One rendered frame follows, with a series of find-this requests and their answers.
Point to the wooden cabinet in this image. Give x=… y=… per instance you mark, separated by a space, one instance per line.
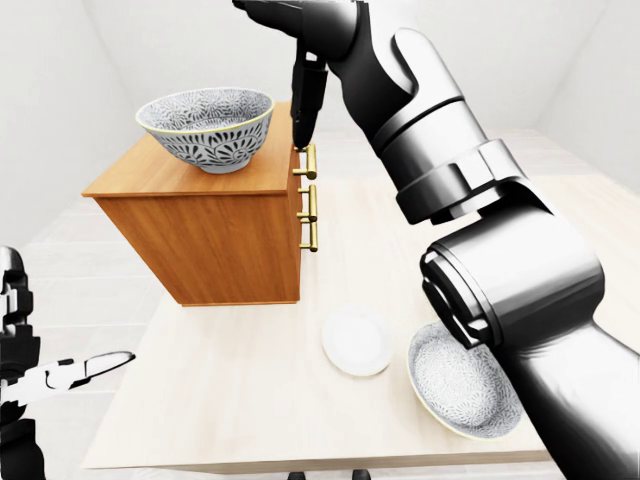
x=215 y=245

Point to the small black block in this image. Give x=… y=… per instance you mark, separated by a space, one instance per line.
x=361 y=475
x=296 y=476

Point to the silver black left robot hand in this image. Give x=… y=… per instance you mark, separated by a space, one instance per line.
x=17 y=350

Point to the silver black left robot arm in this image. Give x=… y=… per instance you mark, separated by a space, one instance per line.
x=17 y=452

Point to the small white plate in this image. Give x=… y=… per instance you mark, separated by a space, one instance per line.
x=356 y=340

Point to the black white patterned bowl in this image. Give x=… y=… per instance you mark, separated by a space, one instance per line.
x=210 y=145
x=460 y=385

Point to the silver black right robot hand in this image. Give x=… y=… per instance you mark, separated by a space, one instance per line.
x=320 y=25

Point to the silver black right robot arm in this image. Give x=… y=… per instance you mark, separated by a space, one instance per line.
x=520 y=280

